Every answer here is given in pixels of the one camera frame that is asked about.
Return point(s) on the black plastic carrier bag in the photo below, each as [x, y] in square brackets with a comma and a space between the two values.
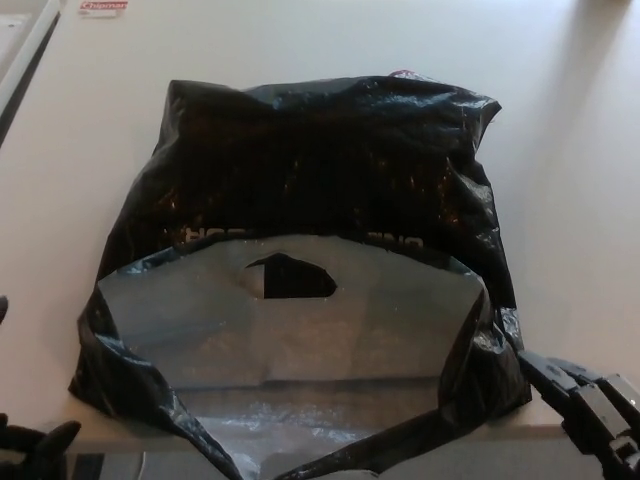
[310, 160]

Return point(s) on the red white Chipman sticker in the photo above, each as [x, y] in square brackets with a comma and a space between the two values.
[102, 6]

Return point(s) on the white adjacent desk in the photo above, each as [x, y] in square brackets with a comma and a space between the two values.
[17, 45]

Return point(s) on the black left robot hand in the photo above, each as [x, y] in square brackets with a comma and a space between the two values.
[35, 450]

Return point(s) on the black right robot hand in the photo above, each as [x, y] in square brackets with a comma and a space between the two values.
[595, 405]

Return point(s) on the small red item behind bag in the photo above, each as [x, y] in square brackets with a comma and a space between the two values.
[406, 73]

